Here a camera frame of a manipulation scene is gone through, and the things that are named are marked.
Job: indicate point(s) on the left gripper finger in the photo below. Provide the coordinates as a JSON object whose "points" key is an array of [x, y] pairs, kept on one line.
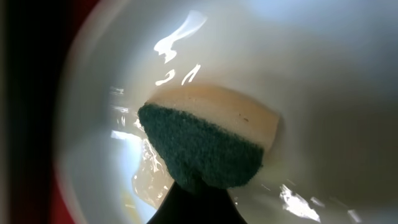
{"points": [[204, 204]]}

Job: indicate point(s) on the green yellow sponge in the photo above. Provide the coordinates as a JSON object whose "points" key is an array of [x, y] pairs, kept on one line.
{"points": [[208, 135]]}

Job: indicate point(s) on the light blue plate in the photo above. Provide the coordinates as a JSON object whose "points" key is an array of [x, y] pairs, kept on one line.
{"points": [[327, 68]]}

